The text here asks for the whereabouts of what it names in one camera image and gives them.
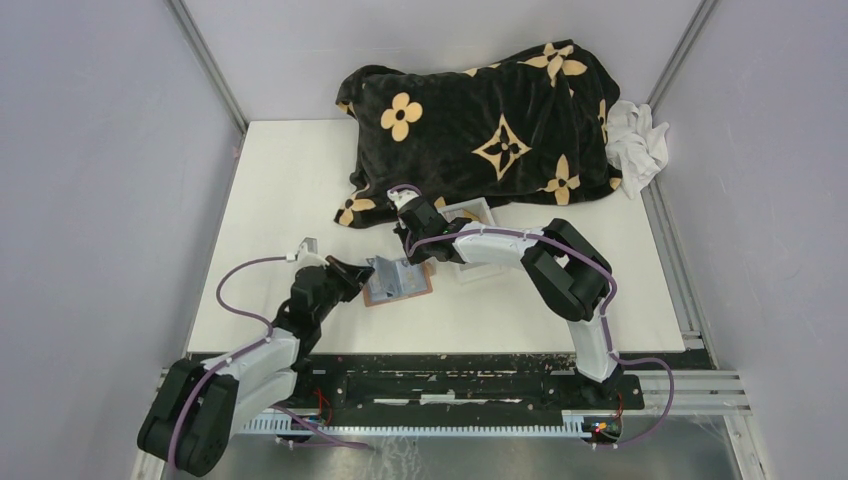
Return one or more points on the black floral plush blanket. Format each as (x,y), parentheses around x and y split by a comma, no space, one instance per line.
(529,128)

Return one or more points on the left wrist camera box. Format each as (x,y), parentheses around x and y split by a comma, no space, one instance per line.
(307,255)

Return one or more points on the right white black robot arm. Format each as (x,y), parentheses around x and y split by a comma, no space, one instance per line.
(572,278)

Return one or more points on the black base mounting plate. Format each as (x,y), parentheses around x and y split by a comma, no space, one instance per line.
(446,390)

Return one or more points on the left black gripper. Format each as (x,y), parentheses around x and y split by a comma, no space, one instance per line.
(352,276)

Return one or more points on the white plastic card tray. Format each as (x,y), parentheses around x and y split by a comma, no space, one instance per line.
(483,262)

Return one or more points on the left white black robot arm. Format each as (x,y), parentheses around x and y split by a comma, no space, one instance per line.
(200,405)

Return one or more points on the silver VIP credit card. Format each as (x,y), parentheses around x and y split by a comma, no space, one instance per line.
(411,279)

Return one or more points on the tan leather card holder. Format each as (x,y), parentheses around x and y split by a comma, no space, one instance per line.
(371,301)

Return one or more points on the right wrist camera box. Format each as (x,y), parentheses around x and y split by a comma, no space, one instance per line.
(400,195)

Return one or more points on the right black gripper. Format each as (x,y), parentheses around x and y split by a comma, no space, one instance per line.
(419,257)

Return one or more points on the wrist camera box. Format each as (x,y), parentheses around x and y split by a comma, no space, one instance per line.
(400,195)
(307,255)

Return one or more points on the white crumpled cloth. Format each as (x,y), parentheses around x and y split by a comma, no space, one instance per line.
(636,146)

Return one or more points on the light blue slotted rail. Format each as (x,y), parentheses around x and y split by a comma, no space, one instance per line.
(277,423)

